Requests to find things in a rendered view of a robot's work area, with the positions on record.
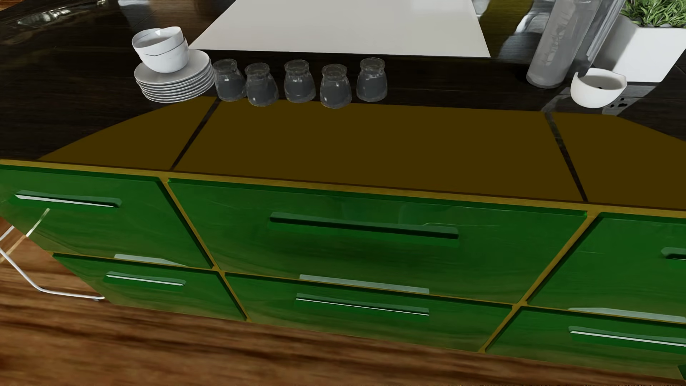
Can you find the green drawer cabinet island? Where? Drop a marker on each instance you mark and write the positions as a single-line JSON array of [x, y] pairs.
[[375, 161]]

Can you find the clear glass jar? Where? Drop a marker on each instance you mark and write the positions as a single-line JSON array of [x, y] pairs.
[[299, 82], [229, 81], [335, 87], [261, 86], [372, 81]]

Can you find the white flat panel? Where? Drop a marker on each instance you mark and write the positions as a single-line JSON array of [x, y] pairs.
[[343, 27]]

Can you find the stack of white plates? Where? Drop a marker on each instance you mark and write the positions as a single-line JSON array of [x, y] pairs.
[[179, 80]]

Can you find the stacked white bowls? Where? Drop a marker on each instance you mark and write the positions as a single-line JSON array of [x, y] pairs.
[[159, 48]]

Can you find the tall clear glass vase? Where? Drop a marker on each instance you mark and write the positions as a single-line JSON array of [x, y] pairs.
[[562, 40]]

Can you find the small white bowl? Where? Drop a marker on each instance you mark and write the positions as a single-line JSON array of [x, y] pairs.
[[596, 88]]

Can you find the white square planter with plant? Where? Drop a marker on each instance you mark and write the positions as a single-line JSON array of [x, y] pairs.
[[646, 43]]

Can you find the white metal stool frame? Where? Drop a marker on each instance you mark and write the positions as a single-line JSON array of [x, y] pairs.
[[27, 257]]

